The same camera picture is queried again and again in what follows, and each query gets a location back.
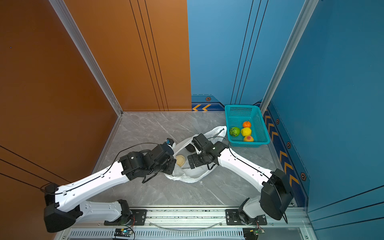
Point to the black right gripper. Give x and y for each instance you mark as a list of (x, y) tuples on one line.
[(196, 162)]

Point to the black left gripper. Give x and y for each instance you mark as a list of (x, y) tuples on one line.
[(172, 161)]

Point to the beige round fruit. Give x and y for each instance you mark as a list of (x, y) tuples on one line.
[(180, 160)]

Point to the dark avocado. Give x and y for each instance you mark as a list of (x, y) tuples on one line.
[(190, 148)]

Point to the white plastic bag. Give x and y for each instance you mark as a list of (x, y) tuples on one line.
[(185, 173)]

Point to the green apple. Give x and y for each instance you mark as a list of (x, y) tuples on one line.
[(235, 131)]

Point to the yellow fruit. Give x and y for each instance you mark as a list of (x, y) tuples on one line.
[(246, 132)]

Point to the red yellow peach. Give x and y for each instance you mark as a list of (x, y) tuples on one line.
[(248, 139)]

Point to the orange tangerine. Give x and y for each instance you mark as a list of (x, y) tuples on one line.
[(247, 124)]

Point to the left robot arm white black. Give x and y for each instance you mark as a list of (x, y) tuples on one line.
[(69, 204)]

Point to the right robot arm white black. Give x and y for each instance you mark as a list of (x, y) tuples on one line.
[(275, 190)]

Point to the teal plastic basket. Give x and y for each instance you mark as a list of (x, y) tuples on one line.
[(236, 115)]

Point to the green circuit board left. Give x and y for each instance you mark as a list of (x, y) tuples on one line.
[(123, 234)]

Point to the green circuit board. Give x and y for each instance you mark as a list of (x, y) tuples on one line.
[(256, 232), (123, 234)]

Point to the green circuit board right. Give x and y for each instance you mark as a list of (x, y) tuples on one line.
[(256, 232)]

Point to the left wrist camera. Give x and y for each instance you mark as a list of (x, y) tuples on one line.
[(170, 142)]

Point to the aluminium corner post right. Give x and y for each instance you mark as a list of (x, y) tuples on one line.
[(302, 21)]

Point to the aluminium corner post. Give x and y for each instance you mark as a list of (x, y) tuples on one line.
[(74, 32), (302, 21)]

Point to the aluminium corner post left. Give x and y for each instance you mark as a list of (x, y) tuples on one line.
[(74, 32)]

